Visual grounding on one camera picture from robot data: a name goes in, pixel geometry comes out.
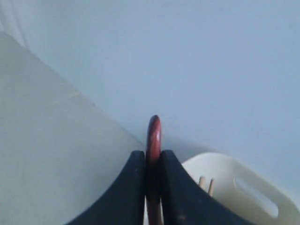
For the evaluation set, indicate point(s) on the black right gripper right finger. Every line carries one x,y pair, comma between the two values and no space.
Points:
185,203

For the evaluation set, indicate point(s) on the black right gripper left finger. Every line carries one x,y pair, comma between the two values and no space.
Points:
123,202

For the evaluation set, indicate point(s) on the wooden chopstick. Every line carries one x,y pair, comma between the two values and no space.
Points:
202,181
211,187

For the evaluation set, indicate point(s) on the dark wooden spoon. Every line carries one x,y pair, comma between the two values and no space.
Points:
153,151

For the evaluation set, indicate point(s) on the cream plastic bin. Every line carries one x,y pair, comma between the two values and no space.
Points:
242,190

